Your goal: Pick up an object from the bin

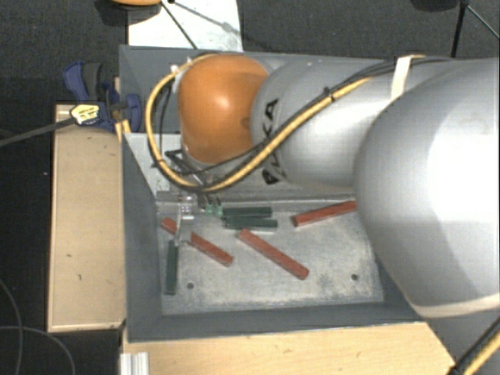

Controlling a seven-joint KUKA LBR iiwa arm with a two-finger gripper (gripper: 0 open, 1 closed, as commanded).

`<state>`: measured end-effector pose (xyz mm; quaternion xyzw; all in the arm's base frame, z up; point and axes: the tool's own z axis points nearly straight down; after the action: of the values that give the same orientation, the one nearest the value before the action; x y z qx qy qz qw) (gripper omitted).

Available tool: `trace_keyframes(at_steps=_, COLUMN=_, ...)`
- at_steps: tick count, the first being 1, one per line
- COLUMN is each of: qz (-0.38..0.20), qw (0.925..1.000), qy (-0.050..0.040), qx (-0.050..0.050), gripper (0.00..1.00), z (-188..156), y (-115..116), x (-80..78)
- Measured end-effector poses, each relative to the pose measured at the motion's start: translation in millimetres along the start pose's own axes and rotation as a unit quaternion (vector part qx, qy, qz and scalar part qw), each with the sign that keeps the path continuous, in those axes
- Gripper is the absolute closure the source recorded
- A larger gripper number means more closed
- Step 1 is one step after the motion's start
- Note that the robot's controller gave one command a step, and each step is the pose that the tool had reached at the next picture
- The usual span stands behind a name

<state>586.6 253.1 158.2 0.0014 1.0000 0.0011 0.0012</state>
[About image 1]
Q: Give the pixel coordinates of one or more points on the red-brown flat block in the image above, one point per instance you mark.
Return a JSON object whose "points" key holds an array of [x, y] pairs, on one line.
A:
{"points": [[211, 250], [324, 213], [273, 254]]}

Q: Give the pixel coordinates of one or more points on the dark green flat block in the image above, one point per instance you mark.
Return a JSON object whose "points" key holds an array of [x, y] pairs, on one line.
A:
{"points": [[252, 223], [248, 211], [171, 268]]}

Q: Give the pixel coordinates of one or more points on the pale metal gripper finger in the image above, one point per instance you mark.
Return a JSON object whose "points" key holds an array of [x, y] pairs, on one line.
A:
{"points": [[178, 229], [188, 225]]}

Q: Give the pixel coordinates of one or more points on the grey metal bin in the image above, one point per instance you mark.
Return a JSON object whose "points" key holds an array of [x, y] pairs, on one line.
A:
{"points": [[273, 287]]}

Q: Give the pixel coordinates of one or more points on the pale wood board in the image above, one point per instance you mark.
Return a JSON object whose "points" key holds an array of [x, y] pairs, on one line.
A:
{"points": [[86, 229]]}

